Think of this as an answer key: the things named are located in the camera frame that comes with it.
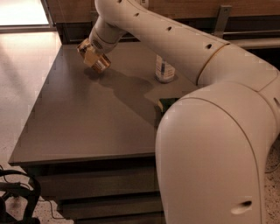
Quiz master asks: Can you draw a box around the right metal wall bracket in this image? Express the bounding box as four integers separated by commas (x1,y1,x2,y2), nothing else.
213,5,232,39

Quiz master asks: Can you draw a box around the grey drawer cabinet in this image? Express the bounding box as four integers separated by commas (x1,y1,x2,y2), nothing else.
10,42,196,224

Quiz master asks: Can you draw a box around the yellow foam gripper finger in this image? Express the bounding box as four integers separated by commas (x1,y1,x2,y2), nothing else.
84,46,101,67

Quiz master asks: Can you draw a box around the left metal wall bracket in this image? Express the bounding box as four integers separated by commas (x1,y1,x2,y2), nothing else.
90,11,98,23

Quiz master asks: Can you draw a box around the wooden wall panel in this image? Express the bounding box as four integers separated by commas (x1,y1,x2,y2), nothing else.
46,0,280,23

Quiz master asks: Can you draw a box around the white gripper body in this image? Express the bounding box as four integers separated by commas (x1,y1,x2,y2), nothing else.
89,17,126,53

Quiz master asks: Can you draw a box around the metal wall bracket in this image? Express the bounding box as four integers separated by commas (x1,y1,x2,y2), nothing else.
90,11,98,23
213,5,232,39

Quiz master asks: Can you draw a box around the green and yellow sponge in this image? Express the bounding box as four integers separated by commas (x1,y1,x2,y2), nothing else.
157,98,178,114

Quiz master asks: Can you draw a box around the clear plastic water bottle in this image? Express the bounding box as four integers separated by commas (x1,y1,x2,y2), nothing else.
155,55,175,83

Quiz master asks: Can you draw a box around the orange soda can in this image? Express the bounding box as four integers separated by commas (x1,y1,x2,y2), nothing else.
77,38,111,74

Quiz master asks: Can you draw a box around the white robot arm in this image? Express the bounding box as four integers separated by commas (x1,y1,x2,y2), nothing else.
89,0,279,224

